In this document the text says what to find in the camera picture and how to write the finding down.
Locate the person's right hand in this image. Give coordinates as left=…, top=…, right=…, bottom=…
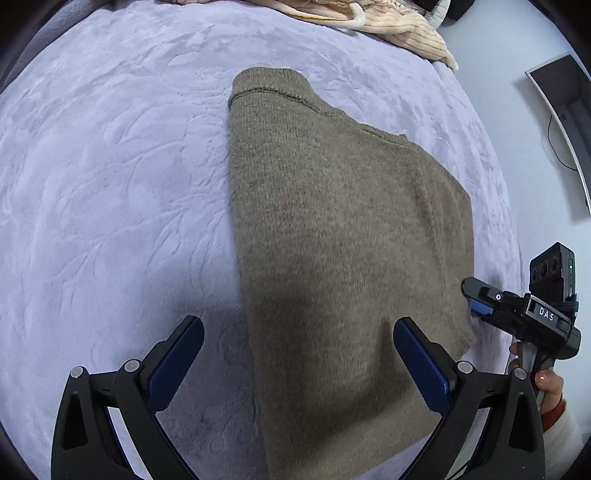
left=505, top=342, right=567, bottom=416

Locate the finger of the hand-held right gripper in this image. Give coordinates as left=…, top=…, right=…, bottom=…
left=462, top=276, right=509, bottom=324

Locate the lavender plush blanket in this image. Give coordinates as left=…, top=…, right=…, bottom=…
left=0, top=0, right=525, bottom=480

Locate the curved monitor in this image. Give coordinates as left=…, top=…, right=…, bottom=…
left=525, top=52, right=591, bottom=209

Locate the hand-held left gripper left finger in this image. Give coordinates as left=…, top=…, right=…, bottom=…
left=51, top=315, right=205, bottom=480

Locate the black cable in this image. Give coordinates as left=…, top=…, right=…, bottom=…
left=547, top=114, right=581, bottom=172

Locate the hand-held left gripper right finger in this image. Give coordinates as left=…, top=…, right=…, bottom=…
left=393, top=316, right=546, bottom=480

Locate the brown knit sweater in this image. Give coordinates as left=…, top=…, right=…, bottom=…
left=228, top=67, right=476, bottom=480

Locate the person's right forearm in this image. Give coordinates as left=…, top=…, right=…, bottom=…
left=539, top=398, right=586, bottom=467

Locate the cream striped garment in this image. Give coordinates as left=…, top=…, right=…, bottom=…
left=173, top=0, right=460, bottom=72

